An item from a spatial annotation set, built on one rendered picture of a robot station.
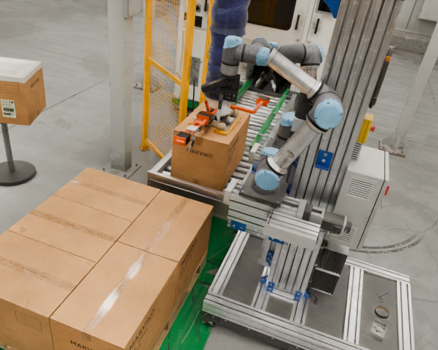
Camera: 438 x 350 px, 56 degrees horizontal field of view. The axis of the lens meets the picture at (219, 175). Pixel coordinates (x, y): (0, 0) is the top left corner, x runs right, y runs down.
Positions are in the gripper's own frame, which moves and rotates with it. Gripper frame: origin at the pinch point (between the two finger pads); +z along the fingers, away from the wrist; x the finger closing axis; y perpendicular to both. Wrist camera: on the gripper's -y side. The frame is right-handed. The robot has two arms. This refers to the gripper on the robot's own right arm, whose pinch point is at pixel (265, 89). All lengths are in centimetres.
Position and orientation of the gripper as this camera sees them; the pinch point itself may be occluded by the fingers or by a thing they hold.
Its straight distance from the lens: 316.4
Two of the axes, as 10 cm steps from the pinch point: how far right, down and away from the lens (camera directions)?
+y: -3.4, 4.7, -8.2
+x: 9.3, 2.8, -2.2
